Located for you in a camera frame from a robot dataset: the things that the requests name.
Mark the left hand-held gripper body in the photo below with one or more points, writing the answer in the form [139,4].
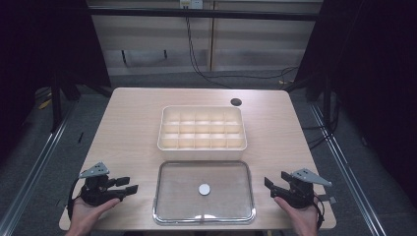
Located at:
[98,191]

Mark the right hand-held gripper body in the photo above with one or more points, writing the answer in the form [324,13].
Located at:
[300,193]

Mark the clear plastic lid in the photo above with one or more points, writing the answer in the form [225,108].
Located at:
[183,196]

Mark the person's left hand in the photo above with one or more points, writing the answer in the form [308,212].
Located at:
[86,214]

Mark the person's right hand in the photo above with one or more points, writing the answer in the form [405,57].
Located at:
[301,219]

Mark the small black floor object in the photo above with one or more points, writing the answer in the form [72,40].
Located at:
[80,137]

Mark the white divided storage box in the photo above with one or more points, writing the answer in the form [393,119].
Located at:
[201,151]

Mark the black metal stand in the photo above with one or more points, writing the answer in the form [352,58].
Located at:
[326,98]
[56,105]

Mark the yellow floor object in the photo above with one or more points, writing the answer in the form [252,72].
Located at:
[45,104]

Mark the dark curtain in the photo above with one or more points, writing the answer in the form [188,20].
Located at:
[39,39]
[377,65]

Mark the black horizontal metal bar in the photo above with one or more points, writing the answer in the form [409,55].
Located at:
[196,13]

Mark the metal floor rail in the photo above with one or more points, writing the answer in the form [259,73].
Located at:
[347,170]
[36,170]

